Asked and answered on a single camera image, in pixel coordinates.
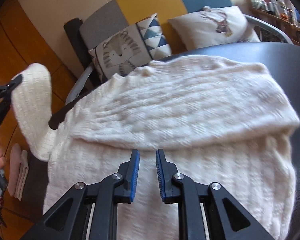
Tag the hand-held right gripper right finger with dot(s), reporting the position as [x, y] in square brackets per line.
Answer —
[160, 177]

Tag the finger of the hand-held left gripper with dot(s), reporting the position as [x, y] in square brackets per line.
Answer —
[13, 83]

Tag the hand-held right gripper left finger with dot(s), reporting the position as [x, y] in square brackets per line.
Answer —
[135, 177]

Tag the cream knitted sweater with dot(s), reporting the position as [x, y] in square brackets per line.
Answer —
[180, 110]

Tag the folded pink clothes stack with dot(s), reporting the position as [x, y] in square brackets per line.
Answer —
[18, 170]

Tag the orange wooden wardrobe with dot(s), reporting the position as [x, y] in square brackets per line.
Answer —
[27, 50]

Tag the black rolled mat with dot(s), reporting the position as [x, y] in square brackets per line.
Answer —
[73, 40]

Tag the tiger print cushion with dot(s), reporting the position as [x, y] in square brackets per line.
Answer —
[122, 50]

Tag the grey yellow blue sofa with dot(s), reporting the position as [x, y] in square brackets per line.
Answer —
[145, 2]

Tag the deer print cushion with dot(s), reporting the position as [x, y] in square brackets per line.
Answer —
[215, 27]

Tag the cluttered wooden shelf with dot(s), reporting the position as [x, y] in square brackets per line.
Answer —
[282, 15]

